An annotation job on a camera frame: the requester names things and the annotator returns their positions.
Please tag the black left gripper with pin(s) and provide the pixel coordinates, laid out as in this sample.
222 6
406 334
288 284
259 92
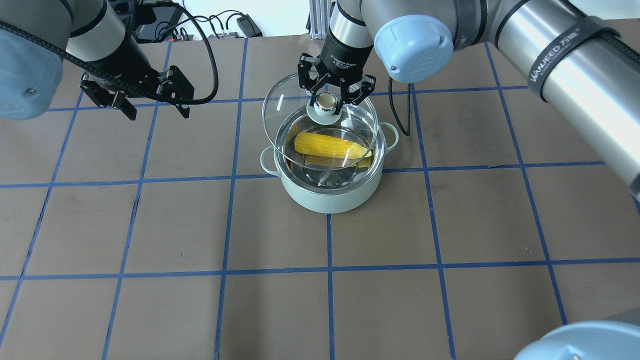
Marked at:
121 61

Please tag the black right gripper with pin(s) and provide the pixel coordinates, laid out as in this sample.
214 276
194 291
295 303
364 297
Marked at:
346 56

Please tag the glass pot lid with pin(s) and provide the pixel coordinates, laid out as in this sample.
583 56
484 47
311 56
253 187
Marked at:
286 111

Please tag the yellow corn cob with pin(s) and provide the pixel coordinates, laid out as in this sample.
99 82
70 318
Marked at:
321 145

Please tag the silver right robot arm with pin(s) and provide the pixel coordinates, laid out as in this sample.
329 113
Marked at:
522 220

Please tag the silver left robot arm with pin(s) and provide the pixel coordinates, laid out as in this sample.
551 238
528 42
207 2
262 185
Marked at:
38 35

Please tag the pale green electric pot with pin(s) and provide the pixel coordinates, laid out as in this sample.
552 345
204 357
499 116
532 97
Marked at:
333 191

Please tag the aluminium frame post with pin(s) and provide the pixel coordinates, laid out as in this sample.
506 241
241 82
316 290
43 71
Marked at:
319 18

